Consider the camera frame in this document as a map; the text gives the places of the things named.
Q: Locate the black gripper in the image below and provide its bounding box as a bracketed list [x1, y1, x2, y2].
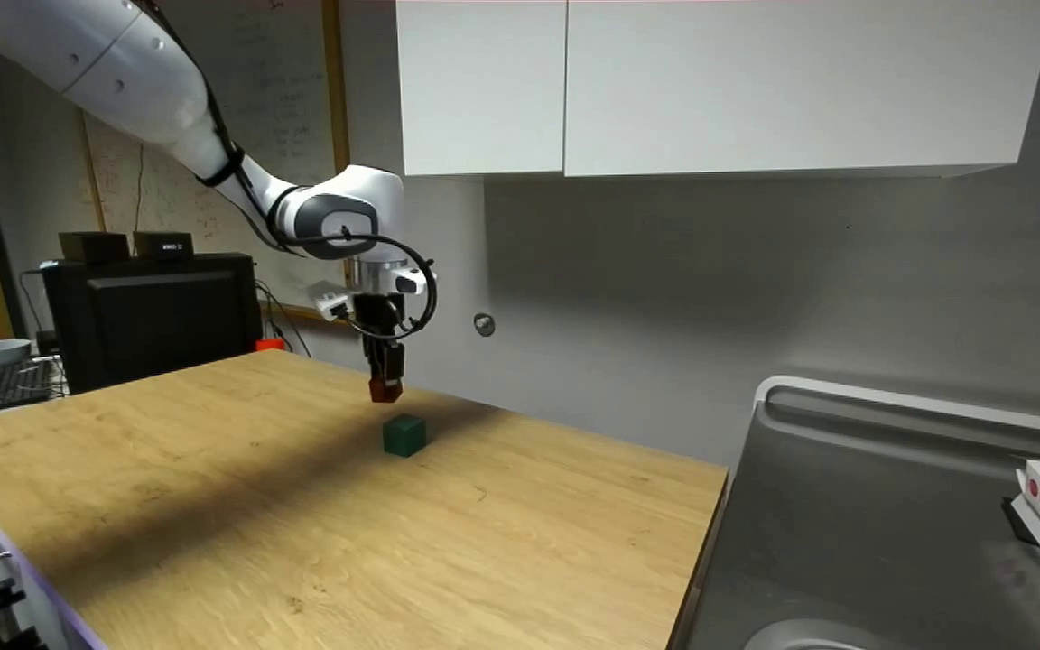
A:
[353, 287, 411, 392]

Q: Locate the green wooden block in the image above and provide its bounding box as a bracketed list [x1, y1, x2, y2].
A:
[380, 413, 429, 459]

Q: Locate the black computer monitor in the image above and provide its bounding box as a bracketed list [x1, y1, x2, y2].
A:
[39, 248, 268, 396]

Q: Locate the black box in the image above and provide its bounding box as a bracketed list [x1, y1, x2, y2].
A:
[55, 228, 133, 271]
[129, 228, 197, 260]

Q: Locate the black keyboard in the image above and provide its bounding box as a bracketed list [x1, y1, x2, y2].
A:
[0, 359, 63, 415]

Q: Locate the stainless steel sink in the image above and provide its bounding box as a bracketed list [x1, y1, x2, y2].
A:
[670, 374, 1040, 650]

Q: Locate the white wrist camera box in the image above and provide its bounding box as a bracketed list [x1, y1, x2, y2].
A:
[315, 287, 366, 327]

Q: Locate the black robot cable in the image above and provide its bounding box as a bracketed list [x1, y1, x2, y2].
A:
[370, 232, 440, 343]

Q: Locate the wooden wall strip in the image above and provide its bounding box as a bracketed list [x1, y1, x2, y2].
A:
[317, 0, 353, 174]

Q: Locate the white wall cabinet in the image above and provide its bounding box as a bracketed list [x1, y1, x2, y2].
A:
[395, 0, 1040, 181]

